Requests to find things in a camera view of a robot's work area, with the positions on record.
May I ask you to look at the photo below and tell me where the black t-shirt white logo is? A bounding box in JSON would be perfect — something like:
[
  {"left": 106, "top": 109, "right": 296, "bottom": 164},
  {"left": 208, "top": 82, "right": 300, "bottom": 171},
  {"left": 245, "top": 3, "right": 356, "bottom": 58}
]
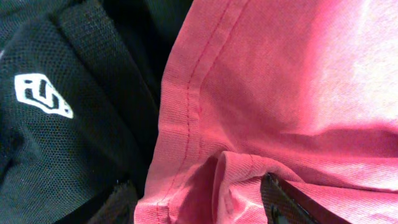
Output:
[{"left": 1, "top": 0, "right": 191, "bottom": 223}]

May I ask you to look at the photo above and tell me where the red printed t-shirt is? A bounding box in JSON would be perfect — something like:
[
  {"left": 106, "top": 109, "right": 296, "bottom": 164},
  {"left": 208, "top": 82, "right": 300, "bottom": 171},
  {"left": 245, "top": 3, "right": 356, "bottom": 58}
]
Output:
[{"left": 134, "top": 0, "right": 397, "bottom": 223}]

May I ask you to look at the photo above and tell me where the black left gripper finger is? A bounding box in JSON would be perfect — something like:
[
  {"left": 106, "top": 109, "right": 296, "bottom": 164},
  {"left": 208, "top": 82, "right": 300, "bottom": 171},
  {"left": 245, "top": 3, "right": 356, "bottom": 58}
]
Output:
[{"left": 260, "top": 172, "right": 350, "bottom": 224}]

